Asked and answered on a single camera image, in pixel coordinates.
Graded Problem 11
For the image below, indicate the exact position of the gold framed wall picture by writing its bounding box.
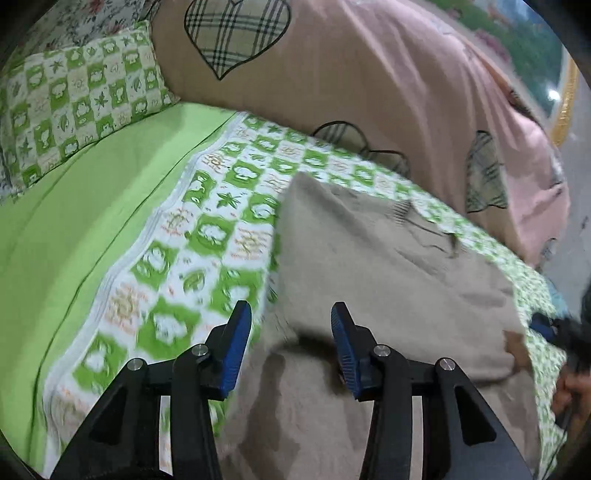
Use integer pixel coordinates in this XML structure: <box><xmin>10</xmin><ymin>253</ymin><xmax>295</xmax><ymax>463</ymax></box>
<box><xmin>429</xmin><ymin>0</ymin><xmax>580</xmax><ymax>148</ymax></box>

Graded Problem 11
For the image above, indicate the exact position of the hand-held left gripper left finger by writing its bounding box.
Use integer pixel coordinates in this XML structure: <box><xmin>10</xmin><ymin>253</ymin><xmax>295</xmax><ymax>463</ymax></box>
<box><xmin>48</xmin><ymin>300</ymin><xmax>253</xmax><ymax>480</ymax></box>

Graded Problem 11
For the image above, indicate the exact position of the beige knit garment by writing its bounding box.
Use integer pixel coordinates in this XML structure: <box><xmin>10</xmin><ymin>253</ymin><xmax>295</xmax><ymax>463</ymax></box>
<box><xmin>217</xmin><ymin>172</ymin><xmax>541</xmax><ymax>480</ymax></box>

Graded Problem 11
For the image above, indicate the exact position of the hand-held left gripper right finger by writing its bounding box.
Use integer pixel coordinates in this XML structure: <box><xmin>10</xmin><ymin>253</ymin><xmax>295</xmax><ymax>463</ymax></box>
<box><xmin>330</xmin><ymin>301</ymin><xmax>534</xmax><ymax>480</ymax></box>

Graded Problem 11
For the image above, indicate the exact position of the pink quilt with plaid hearts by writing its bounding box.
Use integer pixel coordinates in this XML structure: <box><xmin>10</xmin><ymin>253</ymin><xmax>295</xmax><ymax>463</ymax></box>
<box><xmin>150</xmin><ymin>0</ymin><xmax>571</xmax><ymax>268</ymax></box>

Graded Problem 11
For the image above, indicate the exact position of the floral print bed cover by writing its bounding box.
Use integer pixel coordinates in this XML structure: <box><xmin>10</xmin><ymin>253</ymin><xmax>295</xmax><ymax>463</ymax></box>
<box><xmin>18</xmin><ymin>0</ymin><xmax>162</xmax><ymax>61</ymax></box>

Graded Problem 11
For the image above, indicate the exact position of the green checked cartoon pillow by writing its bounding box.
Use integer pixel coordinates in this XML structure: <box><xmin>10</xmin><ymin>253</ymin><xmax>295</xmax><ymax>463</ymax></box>
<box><xmin>0</xmin><ymin>21</ymin><xmax>178</xmax><ymax>195</ymax></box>

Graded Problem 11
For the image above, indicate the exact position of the green checked cartoon bed sheet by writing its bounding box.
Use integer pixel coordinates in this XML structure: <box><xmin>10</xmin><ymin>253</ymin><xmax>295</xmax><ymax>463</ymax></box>
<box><xmin>0</xmin><ymin>102</ymin><xmax>568</xmax><ymax>480</ymax></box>

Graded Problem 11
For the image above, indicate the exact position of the light blue cloth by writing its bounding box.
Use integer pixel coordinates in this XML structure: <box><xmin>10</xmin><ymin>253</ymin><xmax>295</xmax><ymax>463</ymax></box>
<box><xmin>545</xmin><ymin>277</ymin><xmax>570</xmax><ymax>319</ymax></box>

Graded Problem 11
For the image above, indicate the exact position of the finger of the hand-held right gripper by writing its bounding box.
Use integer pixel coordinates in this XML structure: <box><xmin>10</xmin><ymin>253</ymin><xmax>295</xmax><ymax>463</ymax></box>
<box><xmin>529</xmin><ymin>316</ymin><xmax>561</xmax><ymax>344</ymax></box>

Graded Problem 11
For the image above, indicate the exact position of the person's right hand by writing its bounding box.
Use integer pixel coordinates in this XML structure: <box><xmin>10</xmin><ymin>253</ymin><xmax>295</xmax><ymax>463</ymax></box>
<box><xmin>551</xmin><ymin>369</ymin><xmax>591</xmax><ymax>418</ymax></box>

